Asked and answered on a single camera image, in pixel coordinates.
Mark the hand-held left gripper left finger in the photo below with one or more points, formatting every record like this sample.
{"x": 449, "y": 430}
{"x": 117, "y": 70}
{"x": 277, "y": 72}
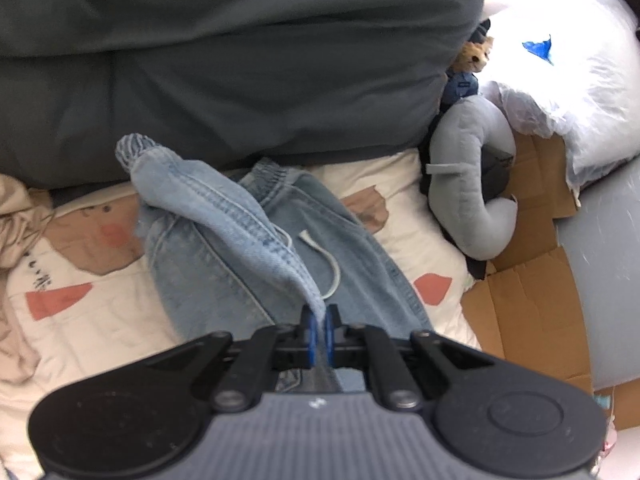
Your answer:
{"x": 310, "y": 332}

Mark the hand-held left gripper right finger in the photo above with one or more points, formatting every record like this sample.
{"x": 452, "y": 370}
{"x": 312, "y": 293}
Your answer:
{"x": 330, "y": 332}

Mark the light blue denim jeans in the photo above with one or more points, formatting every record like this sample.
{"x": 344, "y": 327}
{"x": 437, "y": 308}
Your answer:
{"x": 220, "y": 240}

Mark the flat brown cardboard sheet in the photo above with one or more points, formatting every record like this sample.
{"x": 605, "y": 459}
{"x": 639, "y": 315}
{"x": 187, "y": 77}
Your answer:
{"x": 530, "y": 310}

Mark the grey neck pillow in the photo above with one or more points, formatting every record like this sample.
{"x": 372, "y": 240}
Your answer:
{"x": 457, "y": 160}

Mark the cream bear print bed sheet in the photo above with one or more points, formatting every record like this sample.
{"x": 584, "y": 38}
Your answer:
{"x": 90, "y": 320}

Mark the grey plastic-wrapped roll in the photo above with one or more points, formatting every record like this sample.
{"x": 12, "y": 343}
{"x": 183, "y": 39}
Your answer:
{"x": 605, "y": 260}

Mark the dark grey quilt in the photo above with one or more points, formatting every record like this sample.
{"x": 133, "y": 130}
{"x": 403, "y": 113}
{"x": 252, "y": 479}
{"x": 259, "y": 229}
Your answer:
{"x": 225, "y": 60}

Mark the beige crumpled garment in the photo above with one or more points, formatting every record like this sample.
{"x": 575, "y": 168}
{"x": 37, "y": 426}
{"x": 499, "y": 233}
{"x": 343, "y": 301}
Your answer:
{"x": 17, "y": 240}

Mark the brown plush toy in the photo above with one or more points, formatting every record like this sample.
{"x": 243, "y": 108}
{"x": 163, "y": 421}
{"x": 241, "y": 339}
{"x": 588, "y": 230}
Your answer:
{"x": 472, "y": 55}

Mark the white plastic-wrapped pillow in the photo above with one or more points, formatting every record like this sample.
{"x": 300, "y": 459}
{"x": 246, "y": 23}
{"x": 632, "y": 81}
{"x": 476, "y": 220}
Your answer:
{"x": 575, "y": 60}

